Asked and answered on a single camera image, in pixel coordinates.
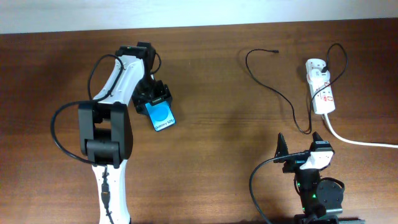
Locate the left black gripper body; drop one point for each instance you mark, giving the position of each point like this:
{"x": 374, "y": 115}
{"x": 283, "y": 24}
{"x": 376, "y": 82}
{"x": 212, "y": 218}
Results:
{"x": 147, "y": 90}

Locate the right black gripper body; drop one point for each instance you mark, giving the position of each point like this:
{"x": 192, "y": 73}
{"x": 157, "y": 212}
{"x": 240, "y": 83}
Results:
{"x": 294, "y": 164}

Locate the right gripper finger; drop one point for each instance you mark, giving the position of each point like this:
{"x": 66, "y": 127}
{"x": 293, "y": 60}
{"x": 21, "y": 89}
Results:
{"x": 316, "y": 137}
{"x": 282, "y": 149}

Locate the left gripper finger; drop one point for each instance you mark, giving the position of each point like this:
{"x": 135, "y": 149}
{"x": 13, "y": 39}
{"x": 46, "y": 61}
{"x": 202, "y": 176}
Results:
{"x": 140, "y": 106}
{"x": 168, "y": 97}

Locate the blue Galaxy smartphone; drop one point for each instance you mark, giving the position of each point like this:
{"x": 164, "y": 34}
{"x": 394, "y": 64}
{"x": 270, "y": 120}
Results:
{"x": 160, "y": 115}

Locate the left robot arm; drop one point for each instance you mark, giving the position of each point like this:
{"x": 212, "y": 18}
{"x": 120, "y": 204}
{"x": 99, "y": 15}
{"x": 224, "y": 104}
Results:
{"x": 106, "y": 137}

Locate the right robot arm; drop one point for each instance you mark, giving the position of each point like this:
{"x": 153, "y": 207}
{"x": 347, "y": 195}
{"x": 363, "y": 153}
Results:
{"x": 321, "y": 197}

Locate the white USB charger adapter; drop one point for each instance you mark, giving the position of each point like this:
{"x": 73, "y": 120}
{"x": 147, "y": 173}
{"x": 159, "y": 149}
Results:
{"x": 317, "y": 76}

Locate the white power strip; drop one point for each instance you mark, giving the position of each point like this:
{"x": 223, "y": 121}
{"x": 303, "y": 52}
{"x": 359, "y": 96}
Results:
{"x": 323, "y": 102}

